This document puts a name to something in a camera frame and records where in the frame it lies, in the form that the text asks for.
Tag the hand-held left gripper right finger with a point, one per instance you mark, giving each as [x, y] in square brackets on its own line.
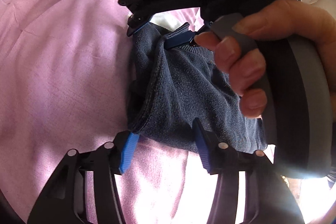
[203, 150]

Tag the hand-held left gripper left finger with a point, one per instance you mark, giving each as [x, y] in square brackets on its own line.
[128, 150]

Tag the dark navy knit garment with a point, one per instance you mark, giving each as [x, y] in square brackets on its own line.
[183, 87]

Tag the person's right hand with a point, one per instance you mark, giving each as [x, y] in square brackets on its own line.
[249, 74]

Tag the pink printed bed sheet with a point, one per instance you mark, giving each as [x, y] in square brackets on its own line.
[65, 69]

